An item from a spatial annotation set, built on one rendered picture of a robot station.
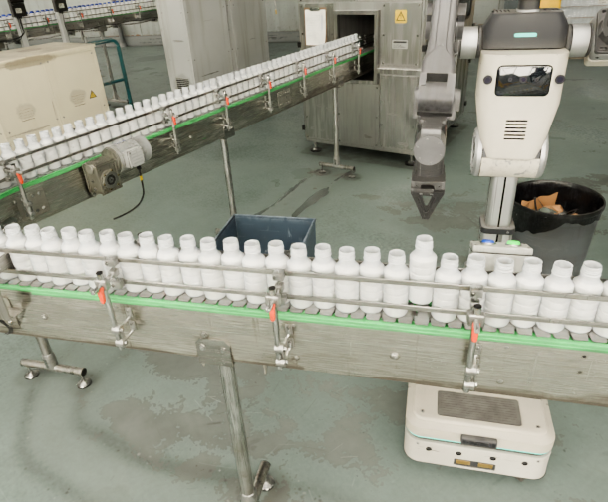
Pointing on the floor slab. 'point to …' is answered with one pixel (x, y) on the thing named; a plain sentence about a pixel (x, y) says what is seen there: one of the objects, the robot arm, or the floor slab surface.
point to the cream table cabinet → (32, 92)
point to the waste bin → (563, 236)
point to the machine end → (416, 16)
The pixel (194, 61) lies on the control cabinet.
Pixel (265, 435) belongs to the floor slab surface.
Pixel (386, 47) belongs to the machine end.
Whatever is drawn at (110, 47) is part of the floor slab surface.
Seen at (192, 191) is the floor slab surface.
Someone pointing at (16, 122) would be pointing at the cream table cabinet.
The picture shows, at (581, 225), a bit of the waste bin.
